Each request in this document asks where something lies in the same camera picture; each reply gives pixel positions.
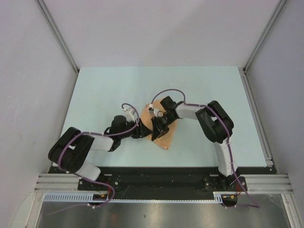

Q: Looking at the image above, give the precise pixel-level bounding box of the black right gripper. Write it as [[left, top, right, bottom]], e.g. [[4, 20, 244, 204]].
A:
[[151, 113, 176, 141]]

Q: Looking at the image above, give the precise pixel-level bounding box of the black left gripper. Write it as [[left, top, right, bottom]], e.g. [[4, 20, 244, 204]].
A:
[[119, 118, 152, 139]]

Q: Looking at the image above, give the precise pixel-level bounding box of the orange cloth napkin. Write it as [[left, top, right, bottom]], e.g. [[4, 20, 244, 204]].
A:
[[140, 96, 179, 150]]

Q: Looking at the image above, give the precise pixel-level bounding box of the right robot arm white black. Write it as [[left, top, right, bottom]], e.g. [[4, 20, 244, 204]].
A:
[[148, 96, 247, 191]]

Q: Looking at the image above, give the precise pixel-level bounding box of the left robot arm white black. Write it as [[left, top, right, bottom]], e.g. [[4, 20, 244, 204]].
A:
[[48, 115, 152, 190]]

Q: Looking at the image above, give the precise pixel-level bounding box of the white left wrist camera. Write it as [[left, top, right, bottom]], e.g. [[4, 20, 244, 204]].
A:
[[123, 107, 136, 122]]

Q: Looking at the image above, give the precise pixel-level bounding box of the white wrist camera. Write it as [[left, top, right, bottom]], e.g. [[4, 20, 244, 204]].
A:
[[123, 107, 136, 122], [148, 104, 159, 116]]

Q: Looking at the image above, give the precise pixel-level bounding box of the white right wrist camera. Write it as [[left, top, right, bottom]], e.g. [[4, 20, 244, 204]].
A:
[[148, 104, 159, 116]]

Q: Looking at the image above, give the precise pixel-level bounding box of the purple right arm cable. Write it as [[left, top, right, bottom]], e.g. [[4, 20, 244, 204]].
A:
[[151, 88, 261, 209]]

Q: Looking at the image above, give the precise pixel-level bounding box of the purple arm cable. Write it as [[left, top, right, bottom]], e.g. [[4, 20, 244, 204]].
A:
[[46, 102, 141, 216], [151, 88, 261, 209]]

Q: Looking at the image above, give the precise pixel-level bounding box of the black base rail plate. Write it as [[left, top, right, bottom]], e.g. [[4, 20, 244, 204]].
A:
[[48, 166, 277, 205]]

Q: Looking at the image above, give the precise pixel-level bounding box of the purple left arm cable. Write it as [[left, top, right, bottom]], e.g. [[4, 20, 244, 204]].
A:
[[46, 102, 141, 216]]

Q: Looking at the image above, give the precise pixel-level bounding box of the white slotted cable duct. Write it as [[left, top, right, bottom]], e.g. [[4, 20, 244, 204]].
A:
[[44, 191, 224, 204]]

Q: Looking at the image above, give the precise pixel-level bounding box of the front aluminium cross rail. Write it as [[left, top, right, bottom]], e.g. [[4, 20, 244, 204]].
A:
[[34, 173, 79, 192]]

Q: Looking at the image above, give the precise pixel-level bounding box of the aluminium side rail extrusion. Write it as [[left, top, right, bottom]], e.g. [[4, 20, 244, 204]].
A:
[[239, 68, 274, 167]]

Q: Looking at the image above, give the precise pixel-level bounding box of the right aluminium frame post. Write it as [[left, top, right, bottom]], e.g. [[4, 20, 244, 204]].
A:
[[243, 0, 288, 73]]

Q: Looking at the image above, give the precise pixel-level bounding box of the aluminium frame post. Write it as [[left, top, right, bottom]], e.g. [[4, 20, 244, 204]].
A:
[[243, 0, 288, 73], [35, 0, 80, 76]]

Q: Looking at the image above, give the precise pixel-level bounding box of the left aluminium frame post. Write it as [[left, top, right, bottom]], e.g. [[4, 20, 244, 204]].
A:
[[35, 0, 80, 76]]

